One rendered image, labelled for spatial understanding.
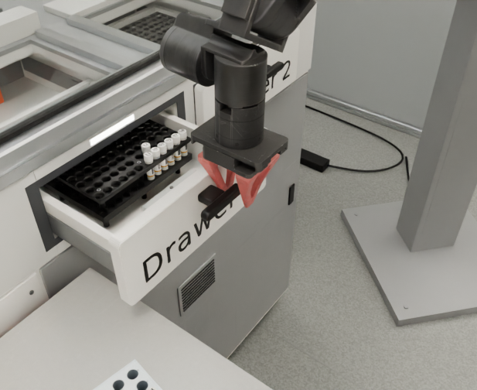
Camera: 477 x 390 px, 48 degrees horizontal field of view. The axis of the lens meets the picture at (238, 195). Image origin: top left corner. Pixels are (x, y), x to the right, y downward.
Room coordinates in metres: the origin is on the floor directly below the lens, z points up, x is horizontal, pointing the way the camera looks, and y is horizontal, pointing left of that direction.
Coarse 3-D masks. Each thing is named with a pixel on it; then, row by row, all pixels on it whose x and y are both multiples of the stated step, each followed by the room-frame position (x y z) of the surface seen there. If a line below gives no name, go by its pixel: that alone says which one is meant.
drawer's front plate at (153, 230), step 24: (192, 192) 0.50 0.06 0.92; (144, 216) 0.45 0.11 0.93; (168, 216) 0.47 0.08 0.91; (192, 216) 0.50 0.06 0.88; (120, 240) 0.41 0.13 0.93; (144, 240) 0.44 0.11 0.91; (168, 240) 0.47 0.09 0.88; (192, 240) 0.50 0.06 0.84; (120, 264) 0.41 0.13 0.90; (168, 264) 0.46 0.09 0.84; (120, 288) 0.41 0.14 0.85; (144, 288) 0.43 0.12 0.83
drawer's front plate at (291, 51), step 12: (288, 36) 0.94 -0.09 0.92; (264, 48) 0.89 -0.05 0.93; (288, 48) 0.95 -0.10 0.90; (276, 60) 0.91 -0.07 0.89; (288, 72) 0.95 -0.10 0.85; (276, 84) 0.92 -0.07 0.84; (288, 84) 0.95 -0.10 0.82; (204, 96) 0.75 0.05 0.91; (204, 108) 0.75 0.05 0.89; (204, 120) 0.75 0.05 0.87
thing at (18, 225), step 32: (160, 96) 0.70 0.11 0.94; (192, 96) 0.75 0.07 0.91; (128, 128) 0.64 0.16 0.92; (64, 160) 0.55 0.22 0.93; (0, 192) 0.48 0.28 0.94; (32, 192) 0.51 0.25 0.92; (0, 224) 0.47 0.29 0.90; (32, 224) 0.50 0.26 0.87; (0, 256) 0.46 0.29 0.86; (32, 256) 0.49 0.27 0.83; (0, 288) 0.44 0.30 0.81
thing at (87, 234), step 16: (160, 112) 0.73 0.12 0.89; (176, 128) 0.70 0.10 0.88; (192, 128) 0.68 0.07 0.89; (192, 144) 0.69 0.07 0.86; (192, 160) 0.68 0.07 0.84; (176, 176) 0.64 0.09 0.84; (48, 192) 0.60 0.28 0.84; (48, 208) 0.52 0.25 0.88; (64, 208) 0.50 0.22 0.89; (128, 208) 0.57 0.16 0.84; (64, 224) 0.50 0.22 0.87; (80, 224) 0.48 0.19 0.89; (96, 224) 0.47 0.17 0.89; (112, 224) 0.53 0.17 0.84; (64, 240) 0.50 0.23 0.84; (80, 240) 0.48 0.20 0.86; (96, 240) 0.46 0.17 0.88; (96, 256) 0.46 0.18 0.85
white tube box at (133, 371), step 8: (128, 368) 0.34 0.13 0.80; (136, 368) 0.34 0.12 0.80; (112, 376) 0.33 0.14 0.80; (120, 376) 0.33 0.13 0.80; (128, 376) 0.33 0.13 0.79; (136, 376) 0.34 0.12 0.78; (144, 376) 0.33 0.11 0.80; (104, 384) 0.32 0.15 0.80; (112, 384) 0.32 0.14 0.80; (120, 384) 0.32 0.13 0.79; (128, 384) 0.32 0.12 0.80; (136, 384) 0.32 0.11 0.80; (144, 384) 0.32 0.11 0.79; (152, 384) 0.32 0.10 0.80
